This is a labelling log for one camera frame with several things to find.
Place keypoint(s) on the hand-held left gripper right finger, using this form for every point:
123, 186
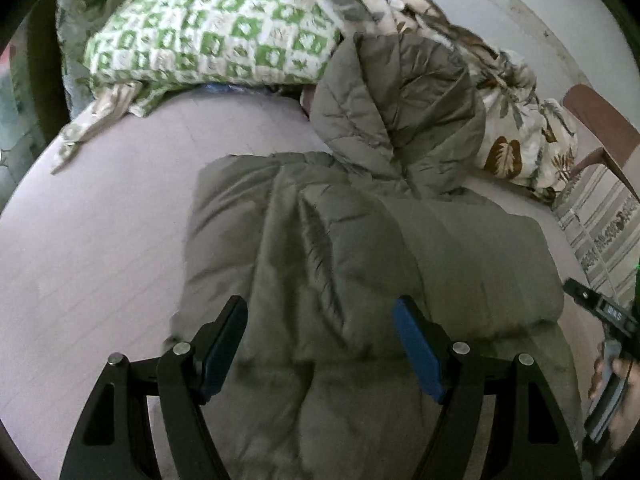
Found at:
417, 350

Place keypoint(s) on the person's right hand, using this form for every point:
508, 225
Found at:
597, 380

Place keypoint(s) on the blue plastic wrapper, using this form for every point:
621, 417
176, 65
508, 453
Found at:
225, 89

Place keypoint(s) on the brown wooden chair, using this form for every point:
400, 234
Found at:
600, 120

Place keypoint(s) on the green checkered pillow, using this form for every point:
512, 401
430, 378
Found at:
210, 35

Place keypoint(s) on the grey-green puffer jacket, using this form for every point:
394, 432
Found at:
350, 260

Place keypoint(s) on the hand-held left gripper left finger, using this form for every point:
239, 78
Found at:
225, 355

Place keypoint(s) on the pale leaf print pillow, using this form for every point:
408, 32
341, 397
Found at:
75, 0

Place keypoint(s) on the leaf print quilt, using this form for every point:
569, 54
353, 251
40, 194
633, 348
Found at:
515, 125

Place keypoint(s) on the beige crumpled cloth strip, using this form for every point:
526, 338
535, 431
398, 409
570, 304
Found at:
95, 115

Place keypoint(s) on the striped patterned cloth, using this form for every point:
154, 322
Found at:
600, 220

